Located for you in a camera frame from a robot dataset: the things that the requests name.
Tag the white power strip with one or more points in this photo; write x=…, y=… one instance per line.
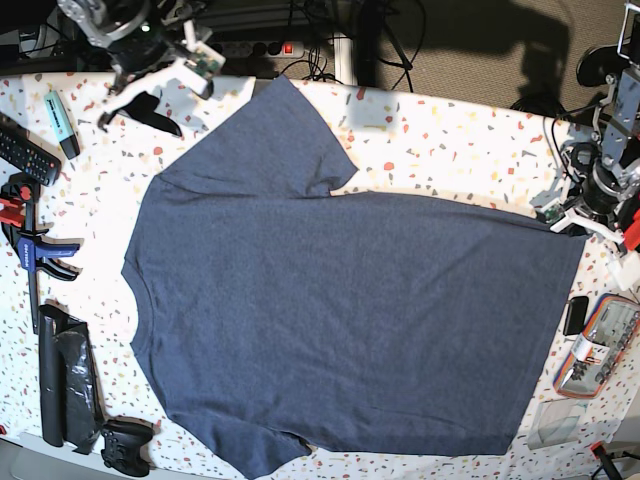
x=261, y=49

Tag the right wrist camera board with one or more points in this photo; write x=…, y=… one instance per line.
x=205, y=61

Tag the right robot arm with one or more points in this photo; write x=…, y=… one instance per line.
x=104, y=22

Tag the small black box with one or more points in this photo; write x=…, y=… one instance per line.
x=575, y=316

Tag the blue grey T-shirt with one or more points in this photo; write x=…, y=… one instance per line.
x=275, y=315

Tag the clear plastic container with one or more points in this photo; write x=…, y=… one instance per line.
x=556, y=422

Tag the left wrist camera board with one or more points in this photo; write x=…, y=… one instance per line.
x=550, y=213

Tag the blue black bar clamp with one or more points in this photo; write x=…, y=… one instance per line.
x=19, y=199

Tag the white plastic part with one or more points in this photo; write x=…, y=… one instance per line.
x=624, y=269

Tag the white table leg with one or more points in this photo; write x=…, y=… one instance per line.
x=343, y=60

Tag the red black tool corner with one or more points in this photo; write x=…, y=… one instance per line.
x=606, y=464

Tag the red black clamp right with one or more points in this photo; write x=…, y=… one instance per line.
x=631, y=230

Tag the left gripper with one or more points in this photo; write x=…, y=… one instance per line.
x=602, y=197

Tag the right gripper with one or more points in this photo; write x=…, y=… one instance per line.
x=136, y=54

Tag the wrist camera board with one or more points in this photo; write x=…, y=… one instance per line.
x=550, y=213
x=205, y=61

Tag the black shoe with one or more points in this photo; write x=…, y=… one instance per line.
x=597, y=63

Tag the light blue highlighter pen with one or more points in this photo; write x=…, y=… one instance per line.
x=61, y=125

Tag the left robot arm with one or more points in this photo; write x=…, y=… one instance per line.
x=614, y=141

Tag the black plastic bag roll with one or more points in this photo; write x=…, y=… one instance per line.
x=69, y=404

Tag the black game controller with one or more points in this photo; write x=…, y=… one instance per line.
x=123, y=441

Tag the black TV remote control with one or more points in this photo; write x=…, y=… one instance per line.
x=27, y=156

